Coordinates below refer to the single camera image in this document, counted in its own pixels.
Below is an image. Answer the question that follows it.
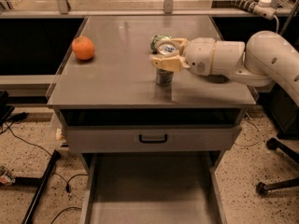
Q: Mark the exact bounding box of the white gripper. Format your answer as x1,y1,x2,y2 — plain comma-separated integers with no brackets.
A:
149,37,245,77

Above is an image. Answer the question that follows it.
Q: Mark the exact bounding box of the silver redbull can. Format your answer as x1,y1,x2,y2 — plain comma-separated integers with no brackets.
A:
155,40,180,87

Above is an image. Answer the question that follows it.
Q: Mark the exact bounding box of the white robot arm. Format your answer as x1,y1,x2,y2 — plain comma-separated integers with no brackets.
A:
149,31,299,105

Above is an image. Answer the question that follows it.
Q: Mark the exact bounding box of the crushed green soda can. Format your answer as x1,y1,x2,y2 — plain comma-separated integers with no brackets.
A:
150,35,172,54

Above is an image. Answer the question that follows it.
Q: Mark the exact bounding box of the grey top drawer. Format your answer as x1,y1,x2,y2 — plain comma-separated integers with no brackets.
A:
66,125,241,153

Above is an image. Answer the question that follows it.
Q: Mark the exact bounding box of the grey drawer cabinet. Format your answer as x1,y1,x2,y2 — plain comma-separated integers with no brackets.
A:
45,14,260,224

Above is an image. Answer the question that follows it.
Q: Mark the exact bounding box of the open grey middle drawer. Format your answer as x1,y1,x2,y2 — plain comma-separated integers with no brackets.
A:
79,152,228,224

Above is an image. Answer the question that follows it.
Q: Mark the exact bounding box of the orange fruit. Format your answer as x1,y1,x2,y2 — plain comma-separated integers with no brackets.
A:
71,36,95,61

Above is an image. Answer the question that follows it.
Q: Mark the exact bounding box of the white power strip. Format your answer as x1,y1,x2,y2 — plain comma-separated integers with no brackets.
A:
225,0,277,21

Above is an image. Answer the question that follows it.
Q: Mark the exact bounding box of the black office chair base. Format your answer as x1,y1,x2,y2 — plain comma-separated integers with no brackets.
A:
255,137,299,197

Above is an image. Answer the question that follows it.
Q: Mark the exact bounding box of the black floor stand bar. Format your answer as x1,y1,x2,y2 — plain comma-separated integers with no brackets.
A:
13,150,61,224

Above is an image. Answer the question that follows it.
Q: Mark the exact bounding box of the black drawer handle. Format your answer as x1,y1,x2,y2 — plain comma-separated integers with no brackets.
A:
138,134,168,144

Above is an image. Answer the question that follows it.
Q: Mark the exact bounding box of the black floor cable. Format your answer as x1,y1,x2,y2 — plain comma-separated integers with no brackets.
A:
0,121,89,224

